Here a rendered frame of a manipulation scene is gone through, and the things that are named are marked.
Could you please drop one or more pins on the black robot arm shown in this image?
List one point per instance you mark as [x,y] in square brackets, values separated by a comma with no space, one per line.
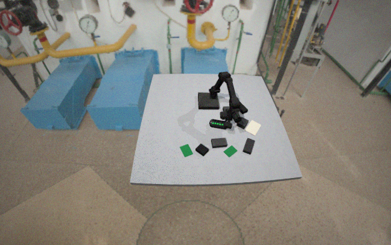
[234,102]

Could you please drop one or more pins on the cream flat square tile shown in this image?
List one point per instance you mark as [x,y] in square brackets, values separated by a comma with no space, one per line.
[253,127]

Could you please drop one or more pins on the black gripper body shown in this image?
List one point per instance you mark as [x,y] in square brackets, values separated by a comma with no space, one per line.
[229,118]

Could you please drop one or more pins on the flat green rectangular card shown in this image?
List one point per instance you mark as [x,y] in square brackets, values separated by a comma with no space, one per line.
[186,150]

